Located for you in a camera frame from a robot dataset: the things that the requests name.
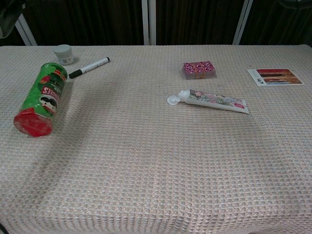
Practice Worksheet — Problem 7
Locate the green Pringles can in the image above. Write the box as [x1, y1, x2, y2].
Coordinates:
[13, 62, 68, 137]

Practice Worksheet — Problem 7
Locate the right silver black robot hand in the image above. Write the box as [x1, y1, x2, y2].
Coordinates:
[277, 0, 312, 10]

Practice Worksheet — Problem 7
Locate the red brown picture postcard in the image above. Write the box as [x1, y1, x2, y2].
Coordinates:
[246, 68, 305, 87]

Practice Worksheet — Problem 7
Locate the black and white marker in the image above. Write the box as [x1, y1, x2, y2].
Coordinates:
[68, 57, 111, 79]

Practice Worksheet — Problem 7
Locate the small white lidded jar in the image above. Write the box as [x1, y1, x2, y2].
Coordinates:
[53, 44, 74, 66]

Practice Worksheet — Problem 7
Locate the pink patterned card deck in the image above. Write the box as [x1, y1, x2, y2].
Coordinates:
[181, 60, 217, 80]

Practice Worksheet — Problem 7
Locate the floral white toothpaste tube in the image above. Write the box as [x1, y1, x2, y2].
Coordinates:
[167, 89, 250, 115]

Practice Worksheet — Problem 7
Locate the white frame post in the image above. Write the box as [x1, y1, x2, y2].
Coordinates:
[149, 0, 157, 46]
[232, 0, 254, 45]
[141, 0, 150, 46]
[14, 13, 38, 46]

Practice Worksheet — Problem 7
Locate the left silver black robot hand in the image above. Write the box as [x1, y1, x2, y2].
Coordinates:
[0, 0, 26, 39]

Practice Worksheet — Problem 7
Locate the beige waffle tablecloth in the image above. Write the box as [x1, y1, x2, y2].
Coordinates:
[0, 44, 312, 234]

